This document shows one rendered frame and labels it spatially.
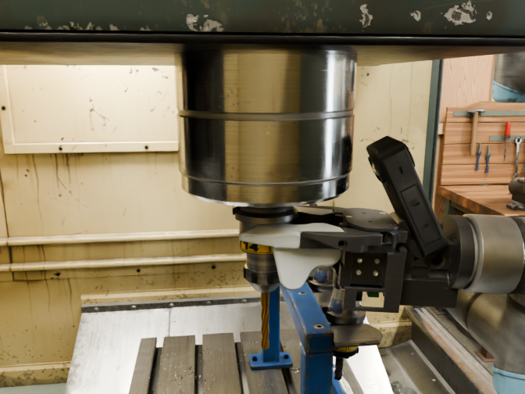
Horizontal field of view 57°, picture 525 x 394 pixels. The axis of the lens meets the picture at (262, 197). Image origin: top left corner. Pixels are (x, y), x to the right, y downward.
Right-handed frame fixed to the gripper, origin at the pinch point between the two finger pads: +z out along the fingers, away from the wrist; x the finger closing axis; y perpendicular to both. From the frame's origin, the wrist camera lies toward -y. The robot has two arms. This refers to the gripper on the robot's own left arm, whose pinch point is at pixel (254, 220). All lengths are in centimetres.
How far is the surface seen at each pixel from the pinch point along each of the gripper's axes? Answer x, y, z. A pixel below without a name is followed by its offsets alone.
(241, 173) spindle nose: -7.8, -6.0, 1.1
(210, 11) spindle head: -13.1, -17.0, 3.2
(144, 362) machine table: 59, 53, 25
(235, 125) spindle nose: -7.7, -9.6, 1.7
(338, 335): 14.9, 19.8, -12.0
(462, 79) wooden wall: 277, -22, -127
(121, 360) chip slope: 79, 66, 37
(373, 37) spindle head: -11.3, -16.1, -7.3
